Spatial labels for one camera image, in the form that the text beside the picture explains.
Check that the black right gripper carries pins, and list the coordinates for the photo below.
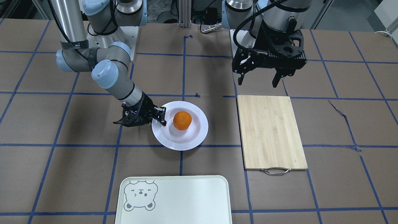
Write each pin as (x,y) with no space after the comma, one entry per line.
(144,106)

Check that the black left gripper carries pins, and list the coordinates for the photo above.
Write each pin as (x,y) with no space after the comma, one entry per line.
(260,39)

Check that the white ridged plate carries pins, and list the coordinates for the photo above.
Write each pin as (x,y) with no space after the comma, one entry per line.
(181,140)

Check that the orange fruit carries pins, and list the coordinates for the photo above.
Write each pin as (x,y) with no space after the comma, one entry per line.
(182,120)

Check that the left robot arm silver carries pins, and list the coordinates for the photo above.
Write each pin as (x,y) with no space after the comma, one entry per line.
(244,17)

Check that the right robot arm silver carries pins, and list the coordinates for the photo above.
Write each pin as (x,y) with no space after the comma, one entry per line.
(103,49)

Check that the cream bear tray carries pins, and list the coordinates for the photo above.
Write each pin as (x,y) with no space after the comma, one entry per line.
(199,199)

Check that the bamboo cutting board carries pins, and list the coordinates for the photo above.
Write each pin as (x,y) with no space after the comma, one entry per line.
(269,133)

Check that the metal cutting board handle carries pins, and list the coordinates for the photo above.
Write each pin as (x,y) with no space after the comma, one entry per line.
(275,172)

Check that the aluminium frame post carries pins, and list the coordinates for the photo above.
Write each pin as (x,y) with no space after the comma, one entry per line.
(185,13)

